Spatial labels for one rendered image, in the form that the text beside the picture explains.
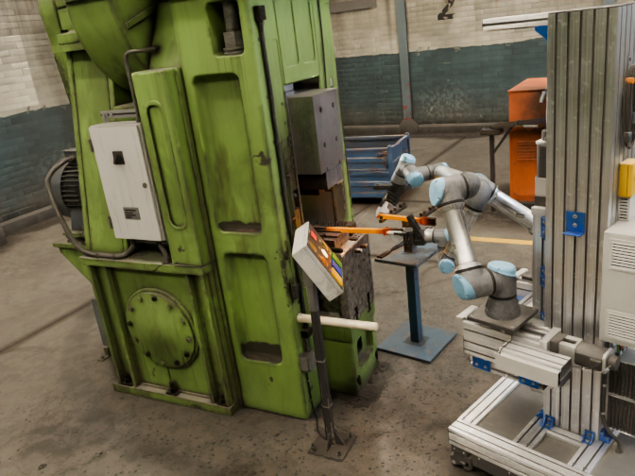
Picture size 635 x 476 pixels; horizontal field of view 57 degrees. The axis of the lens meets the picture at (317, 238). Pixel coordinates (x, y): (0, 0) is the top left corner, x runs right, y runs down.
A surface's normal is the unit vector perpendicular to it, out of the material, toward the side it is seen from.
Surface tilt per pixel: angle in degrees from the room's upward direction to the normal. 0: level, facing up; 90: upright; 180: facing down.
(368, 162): 89
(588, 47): 90
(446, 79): 88
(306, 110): 90
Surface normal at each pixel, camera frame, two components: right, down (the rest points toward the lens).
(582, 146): -0.70, 0.32
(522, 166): -0.50, 0.36
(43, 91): 0.86, 0.10
